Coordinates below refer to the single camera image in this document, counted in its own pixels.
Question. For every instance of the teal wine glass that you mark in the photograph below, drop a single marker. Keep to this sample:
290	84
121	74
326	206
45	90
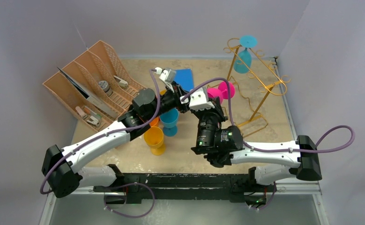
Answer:
169	121
244	60

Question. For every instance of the yellow-orange wine glass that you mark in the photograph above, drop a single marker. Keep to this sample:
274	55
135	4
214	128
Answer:
162	92

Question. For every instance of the yellow wine glass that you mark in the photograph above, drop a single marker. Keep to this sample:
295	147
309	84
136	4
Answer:
154	138

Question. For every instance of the orange wine glass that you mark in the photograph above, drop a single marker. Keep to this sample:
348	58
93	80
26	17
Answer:
155	122

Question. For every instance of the magenta wine glass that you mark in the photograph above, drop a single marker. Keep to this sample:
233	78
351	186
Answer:
221	91

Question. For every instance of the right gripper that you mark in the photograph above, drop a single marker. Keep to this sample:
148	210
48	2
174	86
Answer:
215	108

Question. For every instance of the gold wire glass rack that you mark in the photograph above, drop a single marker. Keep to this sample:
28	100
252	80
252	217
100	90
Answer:
253	88

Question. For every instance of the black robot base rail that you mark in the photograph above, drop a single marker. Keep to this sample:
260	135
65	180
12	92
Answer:
235	188

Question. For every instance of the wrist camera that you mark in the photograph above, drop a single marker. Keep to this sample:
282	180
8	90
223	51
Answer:
167	76
199	100

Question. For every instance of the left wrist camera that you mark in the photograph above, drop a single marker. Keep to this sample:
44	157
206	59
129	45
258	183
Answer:
167	76

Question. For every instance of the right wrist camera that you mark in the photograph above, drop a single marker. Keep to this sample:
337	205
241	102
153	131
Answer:
199	100

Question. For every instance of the blue rectangular card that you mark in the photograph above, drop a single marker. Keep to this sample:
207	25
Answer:
184	77

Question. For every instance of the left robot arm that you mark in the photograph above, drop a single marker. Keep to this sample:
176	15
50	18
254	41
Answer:
62	168

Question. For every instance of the pink desk file organizer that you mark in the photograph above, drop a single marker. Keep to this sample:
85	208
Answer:
97	63

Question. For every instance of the dark folder in organizer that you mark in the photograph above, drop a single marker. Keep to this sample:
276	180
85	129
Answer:
89	95

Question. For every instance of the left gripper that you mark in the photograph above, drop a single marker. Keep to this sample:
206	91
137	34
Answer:
178	93

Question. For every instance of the teal wine glass front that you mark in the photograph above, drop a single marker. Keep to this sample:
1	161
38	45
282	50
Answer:
169	121

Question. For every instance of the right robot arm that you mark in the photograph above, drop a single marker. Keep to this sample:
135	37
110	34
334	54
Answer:
226	146

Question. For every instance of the white stapler in organizer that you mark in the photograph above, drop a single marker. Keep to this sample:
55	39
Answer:
121	82

